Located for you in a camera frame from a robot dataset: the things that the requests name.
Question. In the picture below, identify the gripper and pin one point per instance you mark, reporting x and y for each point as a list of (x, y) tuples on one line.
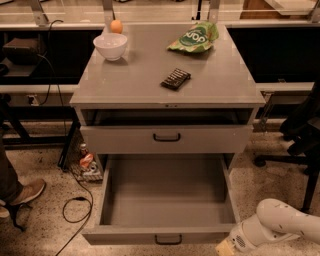
[(237, 238)]

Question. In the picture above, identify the grey drawer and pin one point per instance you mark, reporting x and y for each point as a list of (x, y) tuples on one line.
[(166, 131), (164, 200)]

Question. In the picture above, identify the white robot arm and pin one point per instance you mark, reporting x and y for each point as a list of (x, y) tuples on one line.
[(274, 221)]

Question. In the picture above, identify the grey top drawer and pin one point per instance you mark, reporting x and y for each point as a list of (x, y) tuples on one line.
[(166, 131)]

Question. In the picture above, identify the grey drawer cabinet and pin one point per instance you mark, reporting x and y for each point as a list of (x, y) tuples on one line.
[(219, 79)]

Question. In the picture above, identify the black office chair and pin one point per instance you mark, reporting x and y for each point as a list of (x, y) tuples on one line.
[(302, 126)]

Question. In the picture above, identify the red bottle on floor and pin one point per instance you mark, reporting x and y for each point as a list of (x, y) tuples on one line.
[(86, 157)]

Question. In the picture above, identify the dark snack bar package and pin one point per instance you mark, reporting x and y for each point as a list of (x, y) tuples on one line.
[(175, 79)]

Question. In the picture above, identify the brown shoe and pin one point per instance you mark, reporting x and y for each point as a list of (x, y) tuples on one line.
[(30, 192)]

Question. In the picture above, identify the green chip bag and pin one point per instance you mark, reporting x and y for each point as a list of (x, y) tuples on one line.
[(198, 39)]

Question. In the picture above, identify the black stool leg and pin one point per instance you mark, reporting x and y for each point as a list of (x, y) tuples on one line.
[(13, 211)]

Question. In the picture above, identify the dark trouser leg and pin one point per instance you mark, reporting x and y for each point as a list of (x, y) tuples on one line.
[(10, 187)]

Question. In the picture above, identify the white bowl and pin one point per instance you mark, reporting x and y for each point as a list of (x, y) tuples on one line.
[(111, 45)]

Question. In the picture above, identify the orange fruit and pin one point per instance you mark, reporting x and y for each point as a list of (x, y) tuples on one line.
[(116, 26)]

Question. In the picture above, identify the dark box on shelf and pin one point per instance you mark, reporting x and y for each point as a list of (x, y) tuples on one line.
[(23, 51)]

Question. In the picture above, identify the wire basket on floor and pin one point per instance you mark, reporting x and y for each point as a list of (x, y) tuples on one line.
[(92, 174)]

